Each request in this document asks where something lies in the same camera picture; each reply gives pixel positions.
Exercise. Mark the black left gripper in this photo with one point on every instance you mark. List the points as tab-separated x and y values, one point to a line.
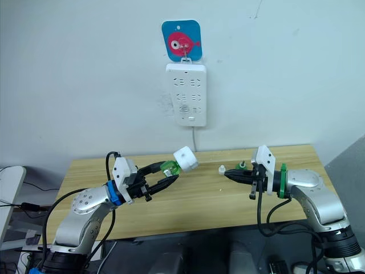
138	188

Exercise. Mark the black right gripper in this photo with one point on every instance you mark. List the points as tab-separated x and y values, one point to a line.
258	177

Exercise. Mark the green liquid bottle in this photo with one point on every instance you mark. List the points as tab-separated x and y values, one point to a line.
171	167

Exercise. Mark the white mosquito repellent heater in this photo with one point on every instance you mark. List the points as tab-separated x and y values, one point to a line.
186	160

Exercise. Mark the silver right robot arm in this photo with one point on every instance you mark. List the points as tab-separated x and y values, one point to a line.
319	197

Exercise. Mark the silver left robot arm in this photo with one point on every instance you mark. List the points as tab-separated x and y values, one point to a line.
82	208

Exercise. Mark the green bottle cap with wick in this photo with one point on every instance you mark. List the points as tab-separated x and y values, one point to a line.
241	166

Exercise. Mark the small white bottle cap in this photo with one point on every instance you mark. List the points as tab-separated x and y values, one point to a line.
222	170

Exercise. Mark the white power strip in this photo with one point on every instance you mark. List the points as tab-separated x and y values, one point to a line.
186	94

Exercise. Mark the black ribbed block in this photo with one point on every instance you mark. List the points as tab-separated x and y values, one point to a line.
278	267

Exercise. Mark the white furniture panel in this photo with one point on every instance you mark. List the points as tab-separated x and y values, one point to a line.
10	194

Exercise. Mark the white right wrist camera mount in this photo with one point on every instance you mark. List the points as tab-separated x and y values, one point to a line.
266	162

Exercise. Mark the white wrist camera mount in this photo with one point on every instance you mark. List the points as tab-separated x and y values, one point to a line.
266	162
121	174

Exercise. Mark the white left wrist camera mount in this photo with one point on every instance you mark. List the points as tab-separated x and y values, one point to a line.
121	174

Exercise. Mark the small metal wall hook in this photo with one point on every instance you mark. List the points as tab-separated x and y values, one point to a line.
186	55

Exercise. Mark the blue fish wall hook sticker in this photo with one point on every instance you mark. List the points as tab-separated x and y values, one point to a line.
194	31

